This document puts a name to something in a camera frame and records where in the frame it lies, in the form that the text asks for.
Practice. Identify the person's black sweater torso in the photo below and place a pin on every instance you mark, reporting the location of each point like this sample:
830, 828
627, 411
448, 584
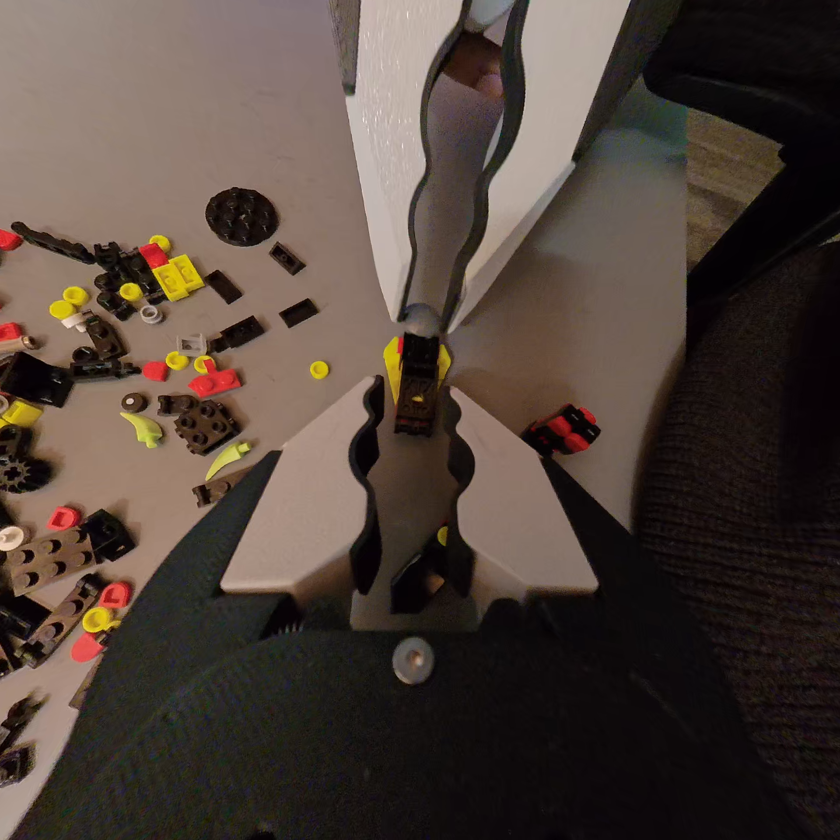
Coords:
741, 525

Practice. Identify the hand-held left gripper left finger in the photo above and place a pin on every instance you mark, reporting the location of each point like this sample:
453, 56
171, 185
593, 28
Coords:
295, 525

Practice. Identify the yellow black red lego model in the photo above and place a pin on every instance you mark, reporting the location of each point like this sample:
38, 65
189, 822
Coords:
418, 387

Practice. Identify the pile of lego pieces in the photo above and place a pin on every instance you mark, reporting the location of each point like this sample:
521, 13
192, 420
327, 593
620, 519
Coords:
131, 282

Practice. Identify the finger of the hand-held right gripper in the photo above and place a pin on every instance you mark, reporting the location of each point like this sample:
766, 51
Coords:
387, 131
558, 98

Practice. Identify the black round lego plate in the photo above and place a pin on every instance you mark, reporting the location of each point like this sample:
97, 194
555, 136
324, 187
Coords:
241, 216

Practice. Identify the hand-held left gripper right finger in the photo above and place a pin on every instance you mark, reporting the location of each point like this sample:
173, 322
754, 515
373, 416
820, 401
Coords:
525, 525

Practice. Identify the person's right hand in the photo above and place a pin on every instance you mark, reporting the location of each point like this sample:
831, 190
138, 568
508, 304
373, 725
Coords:
476, 69

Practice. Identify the person's right forearm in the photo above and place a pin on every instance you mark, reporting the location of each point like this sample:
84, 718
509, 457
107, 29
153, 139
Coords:
754, 46

